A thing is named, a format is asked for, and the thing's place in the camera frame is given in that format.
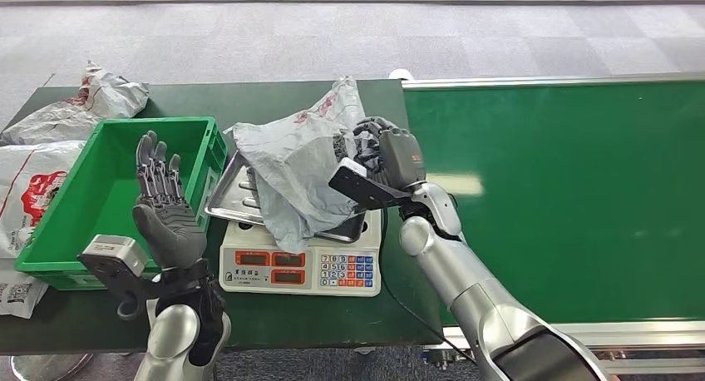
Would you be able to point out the round metal stand base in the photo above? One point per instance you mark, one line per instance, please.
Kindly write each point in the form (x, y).
(44, 367)

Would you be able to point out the green conveyor belt machine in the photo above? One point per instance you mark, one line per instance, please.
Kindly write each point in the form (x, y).
(578, 202)

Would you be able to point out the green plastic crate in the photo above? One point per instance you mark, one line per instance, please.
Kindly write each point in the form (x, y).
(99, 202)

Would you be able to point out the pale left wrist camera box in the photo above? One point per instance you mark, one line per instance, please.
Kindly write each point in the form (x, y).
(113, 254)

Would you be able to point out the grey poly mailer package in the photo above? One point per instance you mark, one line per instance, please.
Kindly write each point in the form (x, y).
(297, 169)

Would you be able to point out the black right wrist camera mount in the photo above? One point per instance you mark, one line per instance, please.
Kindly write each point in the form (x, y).
(361, 188)

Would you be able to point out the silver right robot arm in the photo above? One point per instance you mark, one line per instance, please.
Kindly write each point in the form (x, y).
(479, 301)

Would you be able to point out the steel scale tray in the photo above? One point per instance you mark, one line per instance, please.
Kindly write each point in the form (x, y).
(228, 196)

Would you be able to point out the white mailer bag red print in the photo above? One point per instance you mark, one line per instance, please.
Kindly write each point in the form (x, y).
(30, 194)

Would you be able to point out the white round roller cap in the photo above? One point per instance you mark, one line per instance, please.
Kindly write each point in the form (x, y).
(400, 74)

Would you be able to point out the crumpled grey mailer bag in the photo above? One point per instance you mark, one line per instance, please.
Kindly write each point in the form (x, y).
(82, 111)

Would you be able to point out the white electronic scale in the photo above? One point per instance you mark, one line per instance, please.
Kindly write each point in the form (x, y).
(300, 271)

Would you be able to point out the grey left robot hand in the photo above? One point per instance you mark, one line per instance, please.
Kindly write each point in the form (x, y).
(171, 230)

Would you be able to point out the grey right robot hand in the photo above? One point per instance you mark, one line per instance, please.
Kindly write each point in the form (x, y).
(399, 155)

